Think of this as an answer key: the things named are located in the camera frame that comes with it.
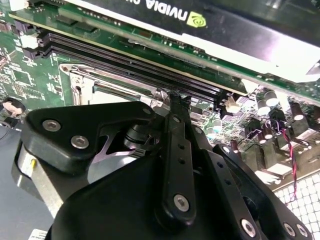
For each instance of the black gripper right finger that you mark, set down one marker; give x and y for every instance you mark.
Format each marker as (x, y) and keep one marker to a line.
(225, 175)

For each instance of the metal socket cover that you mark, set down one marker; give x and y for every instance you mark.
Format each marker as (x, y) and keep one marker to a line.
(76, 86)

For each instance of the silver CPU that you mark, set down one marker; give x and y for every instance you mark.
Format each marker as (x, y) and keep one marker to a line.
(112, 95)

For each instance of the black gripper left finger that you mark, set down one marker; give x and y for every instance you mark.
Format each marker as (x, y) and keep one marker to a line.
(65, 112)

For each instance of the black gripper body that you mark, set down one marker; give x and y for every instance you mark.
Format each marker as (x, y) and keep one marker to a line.
(112, 200)

